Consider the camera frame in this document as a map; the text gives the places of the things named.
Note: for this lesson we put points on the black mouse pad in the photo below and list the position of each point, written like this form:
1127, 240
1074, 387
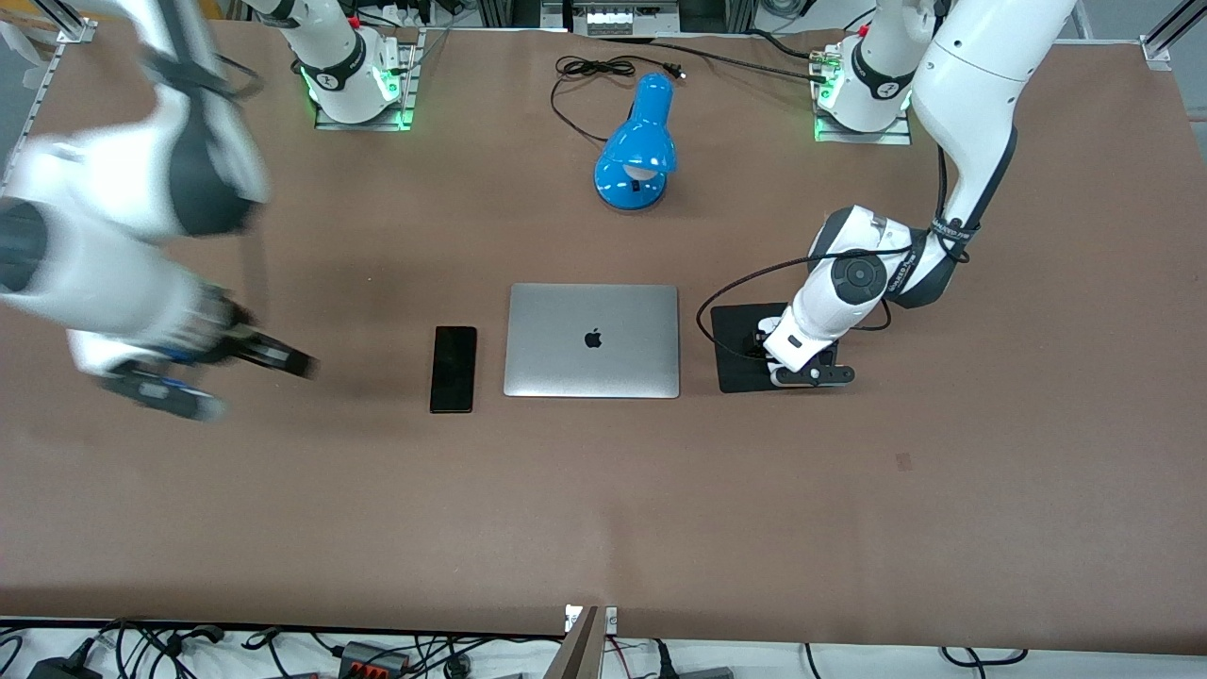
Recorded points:
735, 354

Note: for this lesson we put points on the blue desk lamp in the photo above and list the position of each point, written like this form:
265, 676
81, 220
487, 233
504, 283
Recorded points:
639, 141

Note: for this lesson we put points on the black smartphone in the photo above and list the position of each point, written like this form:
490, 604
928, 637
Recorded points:
454, 370

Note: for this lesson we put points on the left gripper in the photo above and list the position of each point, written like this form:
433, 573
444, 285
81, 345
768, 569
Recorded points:
759, 340

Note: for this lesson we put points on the silver laptop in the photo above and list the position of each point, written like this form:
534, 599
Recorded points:
591, 368

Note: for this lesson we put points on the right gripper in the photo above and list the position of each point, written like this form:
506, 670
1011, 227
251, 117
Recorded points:
232, 337

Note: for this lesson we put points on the aluminium frame bracket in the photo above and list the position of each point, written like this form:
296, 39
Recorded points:
74, 24
1169, 38

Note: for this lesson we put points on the grey power strip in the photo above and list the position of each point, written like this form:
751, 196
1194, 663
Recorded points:
608, 19

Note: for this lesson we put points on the black power adapter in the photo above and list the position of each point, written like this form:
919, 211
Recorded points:
61, 668

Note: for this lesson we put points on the black box with orange connectors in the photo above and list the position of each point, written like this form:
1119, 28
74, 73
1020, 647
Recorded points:
372, 658

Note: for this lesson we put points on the brown paper table cover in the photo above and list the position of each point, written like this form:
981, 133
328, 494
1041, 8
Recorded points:
603, 509

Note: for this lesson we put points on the grey metal post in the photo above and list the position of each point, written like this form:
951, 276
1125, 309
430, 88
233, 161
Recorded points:
577, 651

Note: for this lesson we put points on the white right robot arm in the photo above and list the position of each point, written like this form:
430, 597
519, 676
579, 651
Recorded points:
94, 273

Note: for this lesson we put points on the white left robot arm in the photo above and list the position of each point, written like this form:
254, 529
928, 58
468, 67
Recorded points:
971, 75

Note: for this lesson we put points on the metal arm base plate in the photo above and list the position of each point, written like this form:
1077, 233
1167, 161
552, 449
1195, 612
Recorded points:
401, 94
872, 138

